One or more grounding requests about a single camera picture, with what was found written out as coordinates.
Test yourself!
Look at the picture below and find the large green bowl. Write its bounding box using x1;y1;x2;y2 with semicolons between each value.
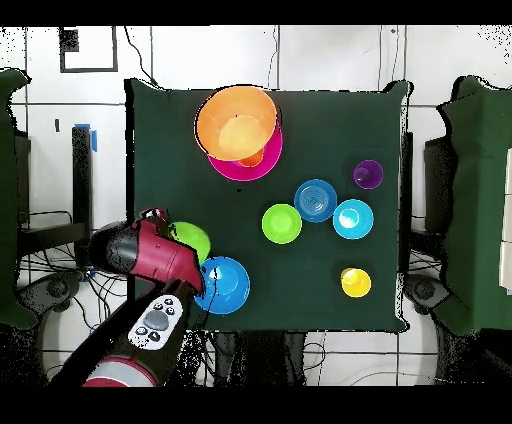
169;221;212;265

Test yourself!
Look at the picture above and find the medium blue bowl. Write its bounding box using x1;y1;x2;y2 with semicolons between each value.
193;256;252;316

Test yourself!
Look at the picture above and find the orange cup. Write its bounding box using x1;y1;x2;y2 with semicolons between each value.
237;148;265;168

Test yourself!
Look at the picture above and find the large pink bowl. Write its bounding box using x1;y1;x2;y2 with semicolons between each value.
206;123;284;183

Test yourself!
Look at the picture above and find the large orange bowl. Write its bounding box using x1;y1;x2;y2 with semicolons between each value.
194;84;279;162

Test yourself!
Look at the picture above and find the blue tape strip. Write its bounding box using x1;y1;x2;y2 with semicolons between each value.
74;122;98;153

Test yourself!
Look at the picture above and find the dark grey chair base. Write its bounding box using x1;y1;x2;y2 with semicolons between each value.
401;273;451;317
17;271;83;317

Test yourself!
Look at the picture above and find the small green bowl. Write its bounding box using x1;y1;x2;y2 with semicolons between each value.
261;203;303;245

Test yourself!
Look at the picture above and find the green cloth covered side table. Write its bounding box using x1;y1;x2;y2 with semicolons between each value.
0;66;39;330
433;75;512;338

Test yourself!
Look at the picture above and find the dark blue bowl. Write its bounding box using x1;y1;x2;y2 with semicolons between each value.
293;178;338;224

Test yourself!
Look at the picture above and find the dark green tablecloth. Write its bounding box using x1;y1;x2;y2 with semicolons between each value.
124;77;413;335

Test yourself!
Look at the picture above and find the small light blue bowl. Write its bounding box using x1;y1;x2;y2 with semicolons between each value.
332;198;375;241

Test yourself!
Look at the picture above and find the yellow cup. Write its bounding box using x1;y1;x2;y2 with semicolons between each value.
340;267;372;299

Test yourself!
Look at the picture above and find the purple cup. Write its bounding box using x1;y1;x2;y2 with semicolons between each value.
352;159;385;191

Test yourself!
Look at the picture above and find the black metal frame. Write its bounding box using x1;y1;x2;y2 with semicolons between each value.
15;125;94;269

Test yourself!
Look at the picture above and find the tangle of floor cables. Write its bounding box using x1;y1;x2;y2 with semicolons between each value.
17;209;129;333

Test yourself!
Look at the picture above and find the thin black cable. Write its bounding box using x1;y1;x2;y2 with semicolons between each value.
122;25;161;88

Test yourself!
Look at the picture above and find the black square floor frame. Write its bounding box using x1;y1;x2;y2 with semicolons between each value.
58;25;120;74

